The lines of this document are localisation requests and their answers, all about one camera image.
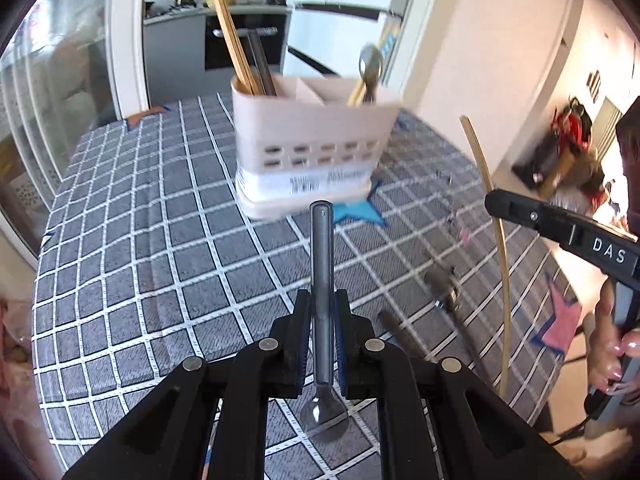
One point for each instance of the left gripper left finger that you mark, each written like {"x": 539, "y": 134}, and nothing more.
{"x": 207, "y": 419}

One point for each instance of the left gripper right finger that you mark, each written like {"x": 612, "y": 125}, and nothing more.
{"x": 437, "y": 420}

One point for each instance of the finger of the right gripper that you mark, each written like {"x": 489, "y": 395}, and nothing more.
{"x": 548, "y": 221}

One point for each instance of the thin yellow chopstick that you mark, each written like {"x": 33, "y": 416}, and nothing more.
{"x": 500, "y": 239}

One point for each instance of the dark handled spoon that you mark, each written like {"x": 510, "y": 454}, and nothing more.
{"x": 444, "y": 288}

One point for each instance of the grey handled steel spoon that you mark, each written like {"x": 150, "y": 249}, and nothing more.
{"x": 324, "y": 418}

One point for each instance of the beige plastic utensil holder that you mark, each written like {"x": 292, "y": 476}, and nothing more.
{"x": 306, "y": 144}

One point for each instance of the person's right hand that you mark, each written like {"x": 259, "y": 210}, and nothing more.
{"x": 607, "y": 345}

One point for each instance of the red bag on floor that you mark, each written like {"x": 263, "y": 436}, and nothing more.
{"x": 572, "y": 128}

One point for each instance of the dark utensil on table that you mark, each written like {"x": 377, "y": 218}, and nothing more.
{"x": 405, "y": 340}

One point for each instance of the grey checkered tablecloth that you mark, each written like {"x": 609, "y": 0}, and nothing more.
{"x": 147, "y": 260}

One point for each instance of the steel spoon in holder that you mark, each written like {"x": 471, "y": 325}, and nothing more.
{"x": 370, "y": 69}

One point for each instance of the white refrigerator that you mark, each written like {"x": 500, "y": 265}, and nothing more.
{"x": 325, "y": 37}

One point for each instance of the dark chopstick in holder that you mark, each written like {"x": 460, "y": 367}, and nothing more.
{"x": 260, "y": 61}

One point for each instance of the black built-in oven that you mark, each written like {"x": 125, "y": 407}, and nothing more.
{"x": 269, "y": 27}

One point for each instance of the glass sliding door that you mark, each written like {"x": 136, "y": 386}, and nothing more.
{"x": 55, "y": 87}

